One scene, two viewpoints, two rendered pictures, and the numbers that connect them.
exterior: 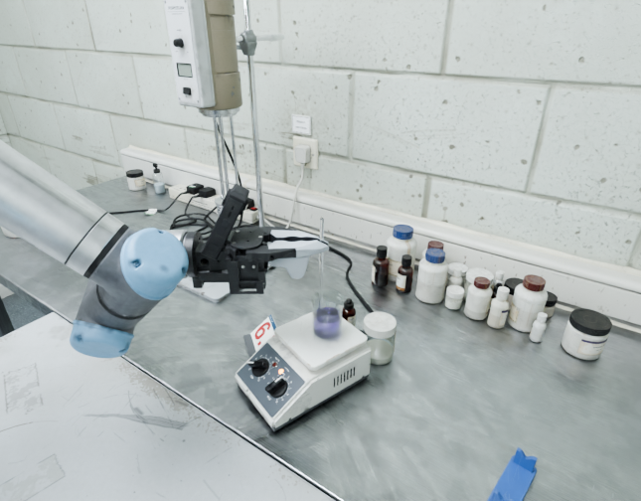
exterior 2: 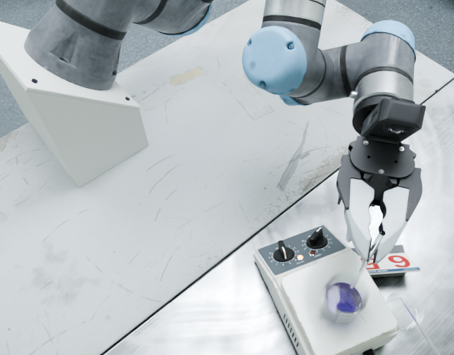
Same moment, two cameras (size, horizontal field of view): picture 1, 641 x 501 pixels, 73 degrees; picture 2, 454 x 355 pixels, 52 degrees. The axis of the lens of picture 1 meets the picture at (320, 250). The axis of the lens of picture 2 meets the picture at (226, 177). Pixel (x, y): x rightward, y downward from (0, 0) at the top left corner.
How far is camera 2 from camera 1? 0.58 m
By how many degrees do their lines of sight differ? 76
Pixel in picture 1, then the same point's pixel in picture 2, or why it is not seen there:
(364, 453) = (210, 334)
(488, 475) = not seen: outside the picture
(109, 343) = not seen: hidden behind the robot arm
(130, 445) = (269, 153)
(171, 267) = (255, 70)
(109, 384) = (341, 132)
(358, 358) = (302, 345)
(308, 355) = (300, 278)
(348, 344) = (311, 329)
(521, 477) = not seen: outside the picture
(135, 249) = (258, 34)
